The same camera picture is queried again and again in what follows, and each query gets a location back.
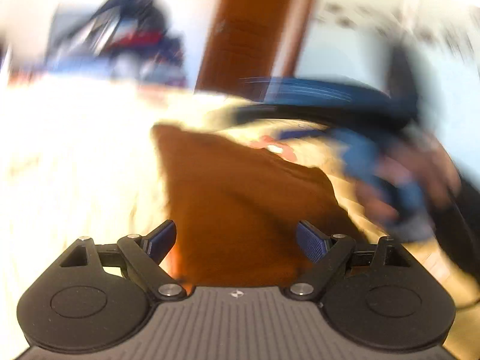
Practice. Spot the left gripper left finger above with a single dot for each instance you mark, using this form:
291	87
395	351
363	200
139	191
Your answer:
143	256

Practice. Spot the brown knitted garment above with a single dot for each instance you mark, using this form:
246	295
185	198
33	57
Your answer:
236	210

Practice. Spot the brown wooden door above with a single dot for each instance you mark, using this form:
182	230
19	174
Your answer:
244	40

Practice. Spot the yellow floral bed quilt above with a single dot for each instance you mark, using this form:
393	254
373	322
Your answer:
77	160

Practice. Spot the pile of clothes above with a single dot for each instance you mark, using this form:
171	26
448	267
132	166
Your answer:
121	40

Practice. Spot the right hand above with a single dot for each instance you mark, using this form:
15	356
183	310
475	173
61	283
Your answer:
424	162

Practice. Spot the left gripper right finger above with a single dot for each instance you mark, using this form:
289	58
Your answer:
329	256

